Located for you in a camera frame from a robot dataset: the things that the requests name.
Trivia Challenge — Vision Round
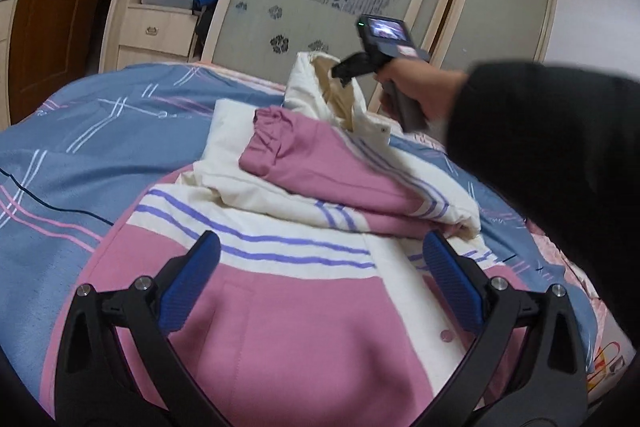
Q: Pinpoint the camera with screen on gripper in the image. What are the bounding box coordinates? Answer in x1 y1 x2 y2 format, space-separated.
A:
356 14 431 67

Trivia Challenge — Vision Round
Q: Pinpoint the beige cabinet with bookshelf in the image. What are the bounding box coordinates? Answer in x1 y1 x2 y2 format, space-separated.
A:
0 0 17 130

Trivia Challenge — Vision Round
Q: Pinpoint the black sleeved right forearm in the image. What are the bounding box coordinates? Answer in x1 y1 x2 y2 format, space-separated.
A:
447 62 639 313

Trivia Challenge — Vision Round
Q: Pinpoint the pink and white hooded jacket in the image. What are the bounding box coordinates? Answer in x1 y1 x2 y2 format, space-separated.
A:
39 51 532 427

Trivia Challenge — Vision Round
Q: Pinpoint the beige wardrobe frame with drawers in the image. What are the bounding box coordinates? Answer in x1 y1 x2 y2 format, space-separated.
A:
99 0 198 72

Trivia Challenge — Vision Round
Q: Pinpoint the person's right hand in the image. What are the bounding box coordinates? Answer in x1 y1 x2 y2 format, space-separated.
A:
375 58 469 121

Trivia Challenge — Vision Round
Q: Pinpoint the blue plaid bed sheet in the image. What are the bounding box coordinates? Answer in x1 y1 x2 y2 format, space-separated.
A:
0 62 601 408

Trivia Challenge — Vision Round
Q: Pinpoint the frosted sliding wardrobe door right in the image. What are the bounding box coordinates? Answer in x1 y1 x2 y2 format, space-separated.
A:
433 0 552 69

